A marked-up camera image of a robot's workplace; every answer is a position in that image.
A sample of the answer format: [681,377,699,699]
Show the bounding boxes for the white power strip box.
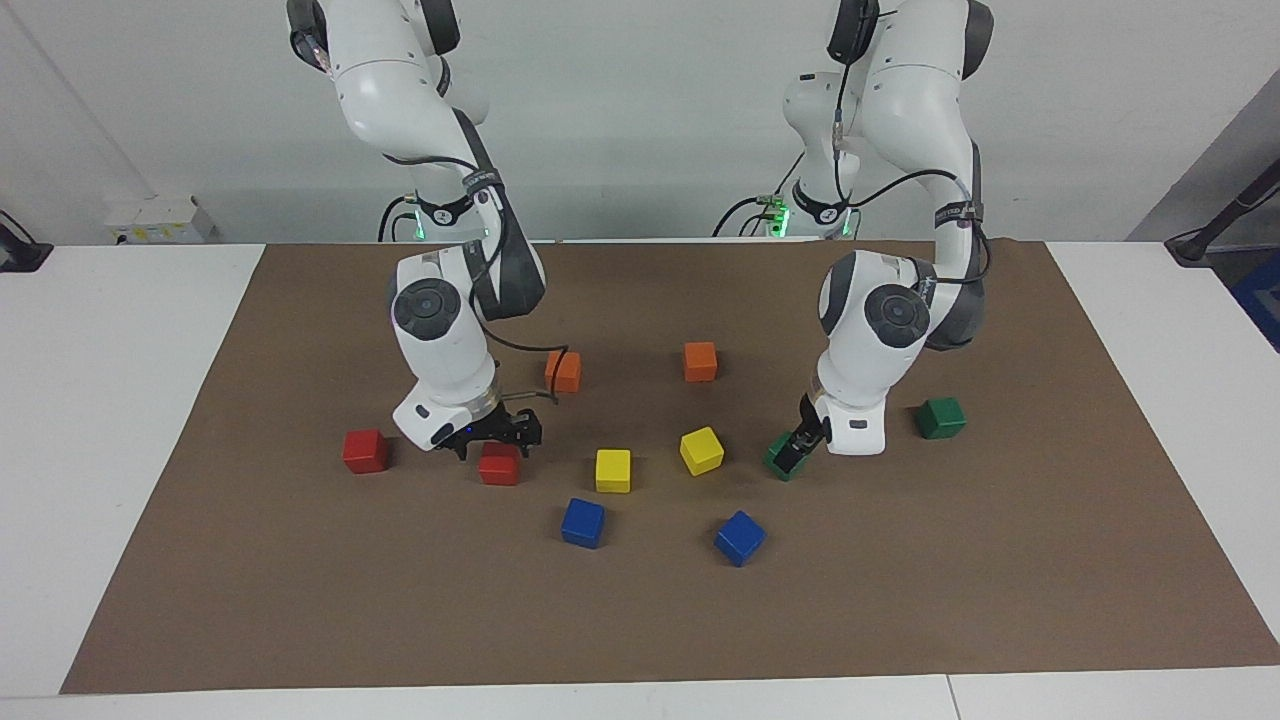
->
[105,195,217,245]

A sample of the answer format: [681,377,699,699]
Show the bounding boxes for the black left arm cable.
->
[830,0,993,291]

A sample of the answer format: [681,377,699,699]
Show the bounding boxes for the black right base cables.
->
[377,193,417,243]

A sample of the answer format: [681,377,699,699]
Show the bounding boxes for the green wooden cube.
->
[763,432,813,483]
[915,396,968,441]

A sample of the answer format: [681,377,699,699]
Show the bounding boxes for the black left base cables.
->
[711,150,801,240]

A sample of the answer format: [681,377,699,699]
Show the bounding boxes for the blue crate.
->
[1228,248,1280,353]

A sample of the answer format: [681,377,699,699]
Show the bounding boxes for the blue wooden cube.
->
[560,498,607,550]
[714,510,768,568]

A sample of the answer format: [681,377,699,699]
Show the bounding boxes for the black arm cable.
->
[383,150,573,401]
[830,0,993,291]

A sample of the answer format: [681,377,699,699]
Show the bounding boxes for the black base cables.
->
[711,150,801,240]
[377,193,417,243]

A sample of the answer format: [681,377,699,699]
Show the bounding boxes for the red wooden cube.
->
[478,442,522,487]
[342,429,390,475]

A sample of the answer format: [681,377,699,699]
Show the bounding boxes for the black stand foot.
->
[0,210,54,273]

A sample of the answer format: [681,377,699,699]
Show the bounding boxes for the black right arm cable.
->
[383,150,573,401]

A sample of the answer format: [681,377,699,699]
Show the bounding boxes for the brown paper table mat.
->
[60,240,1280,695]

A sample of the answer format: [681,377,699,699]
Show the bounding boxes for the black angled stand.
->
[1165,158,1280,267]

